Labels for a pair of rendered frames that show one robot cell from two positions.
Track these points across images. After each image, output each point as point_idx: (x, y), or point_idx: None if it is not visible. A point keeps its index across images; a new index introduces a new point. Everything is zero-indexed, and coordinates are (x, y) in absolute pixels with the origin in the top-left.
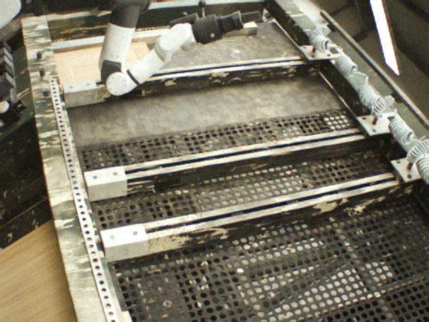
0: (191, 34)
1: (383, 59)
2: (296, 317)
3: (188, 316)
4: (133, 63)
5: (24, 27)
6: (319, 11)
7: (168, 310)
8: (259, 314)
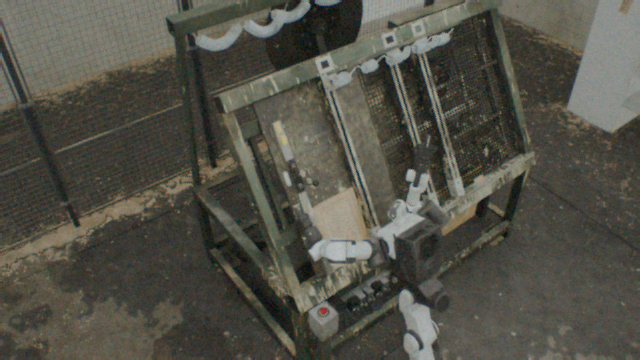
0: (425, 173)
1: None
2: (471, 114)
3: (73, 138)
4: (415, 202)
5: (314, 304)
6: None
7: (104, 158)
8: (470, 129)
